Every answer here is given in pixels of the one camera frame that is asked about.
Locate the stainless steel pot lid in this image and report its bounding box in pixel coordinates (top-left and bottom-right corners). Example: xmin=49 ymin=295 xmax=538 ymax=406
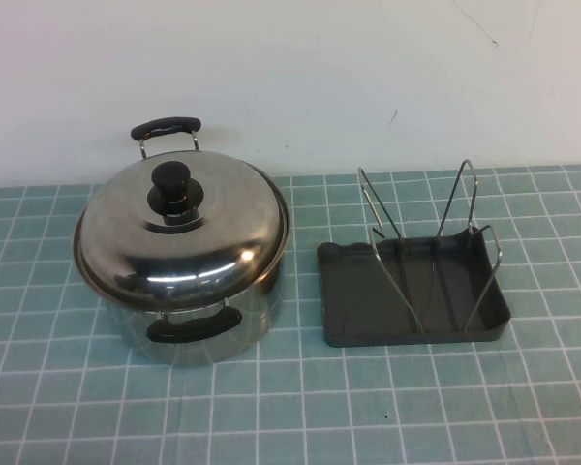
xmin=75 ymin=148 xmax=288 ymax=311

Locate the grey tray wire lid rack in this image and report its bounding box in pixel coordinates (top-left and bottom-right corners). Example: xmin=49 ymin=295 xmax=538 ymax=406
xmin=316 ymin=158 xmax=513 ymax=348

